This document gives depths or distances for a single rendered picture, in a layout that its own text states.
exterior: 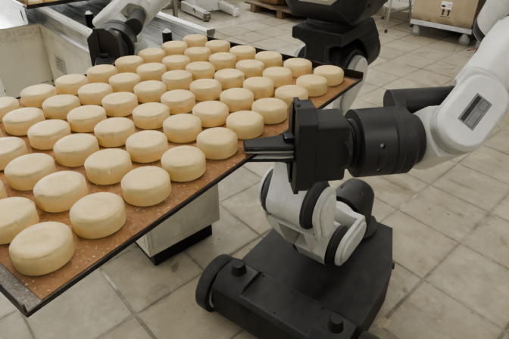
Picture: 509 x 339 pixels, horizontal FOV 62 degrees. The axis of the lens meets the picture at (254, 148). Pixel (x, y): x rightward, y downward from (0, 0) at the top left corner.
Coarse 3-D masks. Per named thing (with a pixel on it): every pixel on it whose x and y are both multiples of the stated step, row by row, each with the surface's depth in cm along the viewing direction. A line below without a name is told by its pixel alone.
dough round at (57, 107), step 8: (56, 96) 62; (64, 96) 62; (72, 96) 62; (48, 104) 60; (56, 104) 60; (64, 104) 60; (72, 104) 60; (48, 112) 60; (56, 112) 59; (64, 112) 60
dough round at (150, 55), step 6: (150, 48) 82; (156, 48) 82; (138, 54) 80; (144, 54) 78; (150, 54) 78; (156, 54) 78; (162, 54) 79; (144, 60) 78; (150, 60) 78; (156, 60) 79
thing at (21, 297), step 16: (256, 48) 85; (320, 64) 77; (336, 96) 67; (224, 176) 48; (176, 208) 43; (128, 240) 40; (112, 256) 38; (0, 272) 36; (0, 288) 34; (16, 288) 35; (64, 288) 35; (16, 304) 33; (32, 304) 33
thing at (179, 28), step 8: (88, 0) 199; (96, 0) 192; (104, 0) 186; (112, 0) 179; (160, 16) 154; (168, 16) 152; (152, 24) 160; (160, 24) 156; (168, 24) 151; (176, 24) 147; (184, 24) 143; (192, 24) 143; (176, 32) 149; (184, 32) 145; (192, 32) 141; (200, 32) 138; (208, 32) 135
